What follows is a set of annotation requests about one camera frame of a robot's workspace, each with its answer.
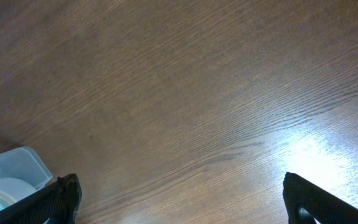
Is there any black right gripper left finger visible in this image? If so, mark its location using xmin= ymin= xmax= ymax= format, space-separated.
xmin=0 ymin=174 xmax=82 ymax=224

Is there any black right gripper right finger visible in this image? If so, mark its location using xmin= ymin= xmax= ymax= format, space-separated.
xmin=283 ymin=172 xmax=358 ymax=224

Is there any white bowl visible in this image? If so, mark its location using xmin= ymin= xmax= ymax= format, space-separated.
xmin=0 ymin=177 xmax=37 ymax=204

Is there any clear plastic storage container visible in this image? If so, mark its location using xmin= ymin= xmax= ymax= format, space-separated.
xmin=0 ymin=146 xmax=53 ymax=220

